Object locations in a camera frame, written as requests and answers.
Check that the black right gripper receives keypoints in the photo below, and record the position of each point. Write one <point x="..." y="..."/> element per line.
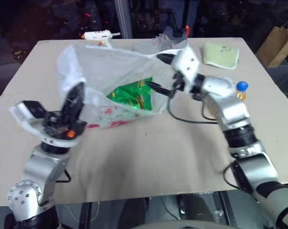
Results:
<point x="178" y="83"/>

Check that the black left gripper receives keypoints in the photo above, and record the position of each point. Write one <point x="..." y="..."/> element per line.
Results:
<point x="60" y="126"/>

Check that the translucent white plastic bag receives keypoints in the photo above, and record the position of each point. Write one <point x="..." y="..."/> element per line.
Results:
<point x="105" y="69"/>

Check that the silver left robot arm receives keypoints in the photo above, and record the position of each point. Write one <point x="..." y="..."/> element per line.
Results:
<point x="45" y="167"/>

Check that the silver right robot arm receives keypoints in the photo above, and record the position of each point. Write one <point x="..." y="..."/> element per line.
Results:
<point x="232" y="109"/>

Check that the brown paper bag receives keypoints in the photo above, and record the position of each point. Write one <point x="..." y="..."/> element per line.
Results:
<point x="277" y="45"/>

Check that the grey sneaker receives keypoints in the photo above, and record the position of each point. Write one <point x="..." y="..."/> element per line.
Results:
<point x="167" y="40"/>

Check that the green snack packet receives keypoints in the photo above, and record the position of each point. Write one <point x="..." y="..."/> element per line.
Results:
<point x="129" y="95"/>

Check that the pale green pouch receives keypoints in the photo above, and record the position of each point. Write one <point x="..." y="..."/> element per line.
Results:
<point x="217" y="56"/>

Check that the white hot glue gun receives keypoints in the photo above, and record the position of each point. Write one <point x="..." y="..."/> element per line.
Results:
<point x="96" y="35"/>

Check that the small bottle with blue cap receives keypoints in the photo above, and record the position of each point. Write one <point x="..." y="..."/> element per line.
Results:
<point x="242" y="86"/>

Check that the black table leg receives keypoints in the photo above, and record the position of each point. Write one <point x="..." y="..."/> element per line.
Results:
<point x="86" y="215"/>
<point x="226" y="207"/>

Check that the dark rounded shape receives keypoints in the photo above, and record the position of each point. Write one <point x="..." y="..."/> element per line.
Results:
<point x="134" y="212"/>

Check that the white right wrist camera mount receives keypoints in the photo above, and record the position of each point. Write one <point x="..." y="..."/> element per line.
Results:
<point x="186" y="63"/>

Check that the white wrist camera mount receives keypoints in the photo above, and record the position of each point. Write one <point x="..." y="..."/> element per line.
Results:
<point x="26" y="124"/>
<point x="186" y="63"/>

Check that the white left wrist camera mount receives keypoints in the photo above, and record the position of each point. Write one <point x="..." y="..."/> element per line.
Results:
<point x="26" y="124"/>

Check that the grey metal post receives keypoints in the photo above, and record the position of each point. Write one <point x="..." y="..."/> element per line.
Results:
<point x="123" y="19"/>

